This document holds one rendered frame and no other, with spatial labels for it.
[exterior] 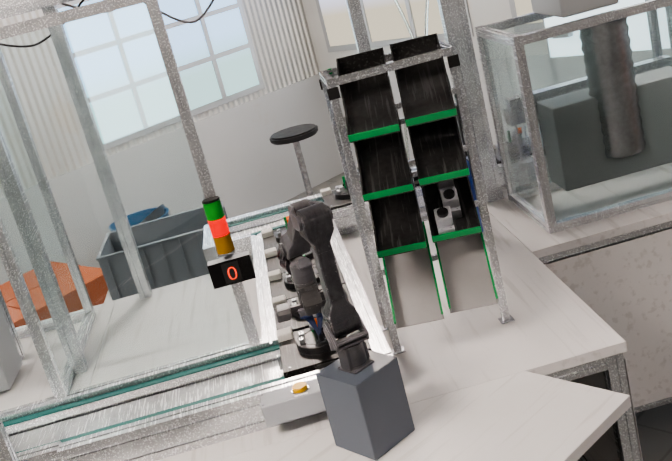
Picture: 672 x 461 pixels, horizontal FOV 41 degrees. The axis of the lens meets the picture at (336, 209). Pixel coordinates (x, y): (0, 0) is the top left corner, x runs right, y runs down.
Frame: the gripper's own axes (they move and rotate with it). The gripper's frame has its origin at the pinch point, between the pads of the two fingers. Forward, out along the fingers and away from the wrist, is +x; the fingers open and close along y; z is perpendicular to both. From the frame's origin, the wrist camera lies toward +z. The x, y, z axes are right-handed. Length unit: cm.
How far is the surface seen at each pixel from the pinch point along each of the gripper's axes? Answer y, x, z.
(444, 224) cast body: 39.0, -14.6, -5.6
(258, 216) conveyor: -13, 14, -159
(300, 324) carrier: -4.9, 11.8, -28.8
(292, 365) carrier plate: -9.2, 11.8, -4.1
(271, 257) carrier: -10, 12, -95
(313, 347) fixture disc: -2.6, 9.8, -7.0
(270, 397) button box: -16.1, 12.9, 8.1
